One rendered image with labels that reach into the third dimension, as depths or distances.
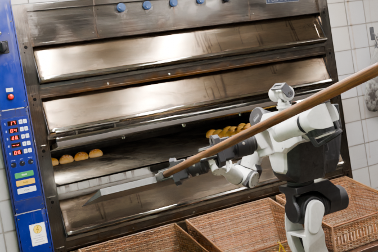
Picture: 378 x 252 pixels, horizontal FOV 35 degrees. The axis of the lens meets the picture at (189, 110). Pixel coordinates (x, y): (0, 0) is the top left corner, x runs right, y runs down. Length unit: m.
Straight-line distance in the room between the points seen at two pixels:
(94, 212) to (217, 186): 0.73
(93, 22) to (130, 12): 0.22
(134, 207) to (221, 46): 1.03
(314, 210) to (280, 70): 1.29
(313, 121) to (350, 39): 1.94
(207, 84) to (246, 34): 0.40
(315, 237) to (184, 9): 1.48
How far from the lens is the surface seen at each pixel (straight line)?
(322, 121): 2.16
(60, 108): 3.13
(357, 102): 4.04
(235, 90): 3.50
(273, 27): 3.71
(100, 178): 3.19
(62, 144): 2.97
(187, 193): 3.37
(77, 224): 3.17
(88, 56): 3.18
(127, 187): 2.66
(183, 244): 3.29
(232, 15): 3.57
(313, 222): 2.64
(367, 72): 1.47
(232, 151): 2.25
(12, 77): 3.05
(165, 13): 3.38
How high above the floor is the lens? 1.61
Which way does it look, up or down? 3 degrees down
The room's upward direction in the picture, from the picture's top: 9 degrees counter-clockwise
